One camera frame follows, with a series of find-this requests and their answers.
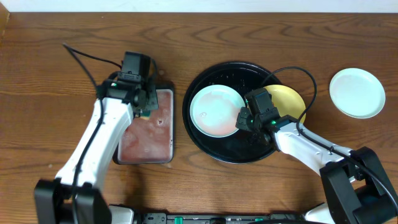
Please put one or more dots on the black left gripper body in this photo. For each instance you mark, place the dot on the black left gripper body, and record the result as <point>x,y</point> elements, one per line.
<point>150,100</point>

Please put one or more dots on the black rectangular soapy water tray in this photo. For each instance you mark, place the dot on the black rectangular soapy water tray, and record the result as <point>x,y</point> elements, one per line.
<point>150,140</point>

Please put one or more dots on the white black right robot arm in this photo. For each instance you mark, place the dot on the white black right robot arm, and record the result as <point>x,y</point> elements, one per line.
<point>356,186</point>

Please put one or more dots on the pale green plate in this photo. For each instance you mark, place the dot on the pale green plate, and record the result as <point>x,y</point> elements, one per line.
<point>357,93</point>

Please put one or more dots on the green yellow scrub sponge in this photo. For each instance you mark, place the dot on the green yellow scrub sponge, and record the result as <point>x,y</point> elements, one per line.
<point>145,116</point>

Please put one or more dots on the light blue plate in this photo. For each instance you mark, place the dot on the light blue plate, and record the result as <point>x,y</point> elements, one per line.
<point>214,110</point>

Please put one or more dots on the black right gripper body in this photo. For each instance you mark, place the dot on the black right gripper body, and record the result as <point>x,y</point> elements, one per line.
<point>245,119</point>

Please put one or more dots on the round black serving tray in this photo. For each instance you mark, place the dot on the round black serving tray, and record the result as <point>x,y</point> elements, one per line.
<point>241,147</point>

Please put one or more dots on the yellow plate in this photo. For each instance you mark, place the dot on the yellow plate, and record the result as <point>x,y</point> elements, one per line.
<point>286,100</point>

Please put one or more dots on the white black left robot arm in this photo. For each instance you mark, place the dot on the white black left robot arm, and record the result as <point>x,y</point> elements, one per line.
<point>74,195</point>

